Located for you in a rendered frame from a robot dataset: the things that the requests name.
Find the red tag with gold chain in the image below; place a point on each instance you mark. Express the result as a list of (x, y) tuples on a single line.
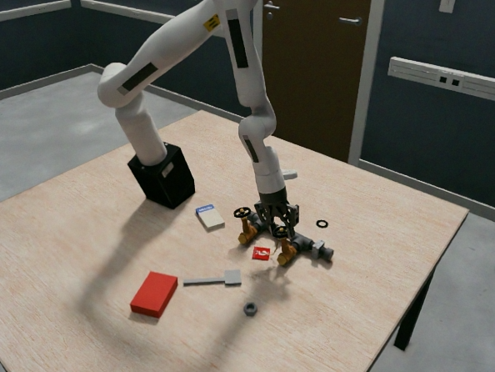
[(262, 253)]

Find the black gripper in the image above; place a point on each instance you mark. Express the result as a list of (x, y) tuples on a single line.
[(277, 205)]

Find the brass valve manifold with black handwheels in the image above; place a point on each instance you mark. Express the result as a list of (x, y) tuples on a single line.
[(288, 251)]

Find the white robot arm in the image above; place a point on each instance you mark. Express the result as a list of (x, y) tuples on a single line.
[(167, 47)]

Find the red rectangular block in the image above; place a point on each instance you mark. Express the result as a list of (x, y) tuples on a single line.
[(154, 294)]

